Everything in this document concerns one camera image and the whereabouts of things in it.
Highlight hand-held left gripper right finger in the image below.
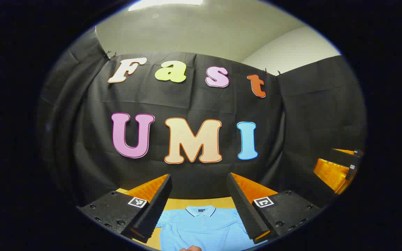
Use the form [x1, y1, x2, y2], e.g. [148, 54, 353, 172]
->
[226, 172, 322, 244]

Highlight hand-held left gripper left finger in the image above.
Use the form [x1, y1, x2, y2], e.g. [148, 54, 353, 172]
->
[76, 174, 173, 244]

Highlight light blue polo T-shirt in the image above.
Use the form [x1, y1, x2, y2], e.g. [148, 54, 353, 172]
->
[156, 206, 268, 251]

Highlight black backdrop cloth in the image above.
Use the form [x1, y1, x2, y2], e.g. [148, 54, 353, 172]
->
[37, 28, 367, 210]

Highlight ceiling light panel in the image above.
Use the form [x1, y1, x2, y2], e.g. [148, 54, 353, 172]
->
[128, 0, 204, 12]

